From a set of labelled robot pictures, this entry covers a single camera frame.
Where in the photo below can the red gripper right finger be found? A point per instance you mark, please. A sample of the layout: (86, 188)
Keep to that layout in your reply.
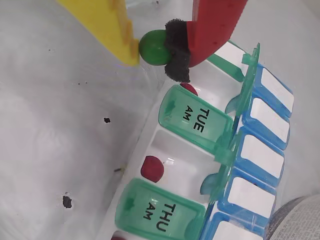
(215, 25)

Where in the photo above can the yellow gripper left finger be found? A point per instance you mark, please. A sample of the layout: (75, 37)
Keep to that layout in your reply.
(100, 25)

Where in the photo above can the green round pill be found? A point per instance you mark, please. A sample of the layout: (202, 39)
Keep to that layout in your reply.
(152, 48)

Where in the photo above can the red round pill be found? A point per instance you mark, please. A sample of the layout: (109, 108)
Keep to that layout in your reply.
(188, 88)
(152, 168)
(117, 236)

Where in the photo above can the weekly pill organizer box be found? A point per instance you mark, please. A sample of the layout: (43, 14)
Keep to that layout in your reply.
(175, 150)

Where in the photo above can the white tablecloth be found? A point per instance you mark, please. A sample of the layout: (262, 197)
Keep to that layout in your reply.
(50, 125)

